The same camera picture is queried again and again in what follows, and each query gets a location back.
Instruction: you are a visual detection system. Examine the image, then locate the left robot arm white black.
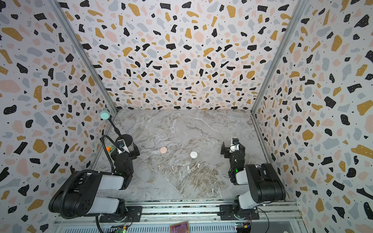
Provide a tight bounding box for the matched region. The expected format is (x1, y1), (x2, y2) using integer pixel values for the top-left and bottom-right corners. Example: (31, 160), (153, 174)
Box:
(48, 143), (139, 222)

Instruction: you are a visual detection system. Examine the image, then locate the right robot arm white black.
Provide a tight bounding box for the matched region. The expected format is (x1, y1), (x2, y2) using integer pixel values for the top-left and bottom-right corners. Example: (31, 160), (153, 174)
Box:
(220, 138), (286, 212)

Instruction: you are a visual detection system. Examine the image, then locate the white earbud charging case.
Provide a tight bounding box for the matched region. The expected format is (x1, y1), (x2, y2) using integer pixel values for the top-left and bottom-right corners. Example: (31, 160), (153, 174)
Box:
(190, 151), (198, 159)

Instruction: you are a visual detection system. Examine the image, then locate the green microphone on black stand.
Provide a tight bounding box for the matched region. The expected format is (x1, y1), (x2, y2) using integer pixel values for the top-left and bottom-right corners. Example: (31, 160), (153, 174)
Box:
(100, 110), (133, 146)

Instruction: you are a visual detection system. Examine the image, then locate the pink circuit board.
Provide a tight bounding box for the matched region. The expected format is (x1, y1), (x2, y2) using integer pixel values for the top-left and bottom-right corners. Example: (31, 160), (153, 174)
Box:
(170, 221), (189, 233)

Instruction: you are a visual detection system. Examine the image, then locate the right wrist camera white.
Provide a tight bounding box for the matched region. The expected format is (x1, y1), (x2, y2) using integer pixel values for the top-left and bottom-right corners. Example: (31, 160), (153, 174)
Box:
(230, 138), (240, 152)

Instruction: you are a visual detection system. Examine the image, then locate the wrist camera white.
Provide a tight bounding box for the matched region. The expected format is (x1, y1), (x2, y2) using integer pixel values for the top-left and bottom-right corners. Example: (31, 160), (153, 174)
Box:
(230, 138), (240, 152)
(116, 139), (129, 152)

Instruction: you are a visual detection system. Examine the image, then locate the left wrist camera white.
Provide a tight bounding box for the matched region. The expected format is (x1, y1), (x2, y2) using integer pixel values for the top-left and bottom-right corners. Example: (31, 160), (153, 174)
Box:
(116, 139), (129, 152)

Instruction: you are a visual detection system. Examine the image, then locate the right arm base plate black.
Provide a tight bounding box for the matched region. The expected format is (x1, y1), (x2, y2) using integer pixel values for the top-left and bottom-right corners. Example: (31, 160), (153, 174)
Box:
(218, 203), (259, 221)

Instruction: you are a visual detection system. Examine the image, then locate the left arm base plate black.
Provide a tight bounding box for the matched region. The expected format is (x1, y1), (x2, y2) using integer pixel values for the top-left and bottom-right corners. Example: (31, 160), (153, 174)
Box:
(99, 206), (143, 224)

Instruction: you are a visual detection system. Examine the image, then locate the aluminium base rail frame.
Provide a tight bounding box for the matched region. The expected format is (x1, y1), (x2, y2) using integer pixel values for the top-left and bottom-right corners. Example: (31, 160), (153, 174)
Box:
(51, 200), (307, 233)

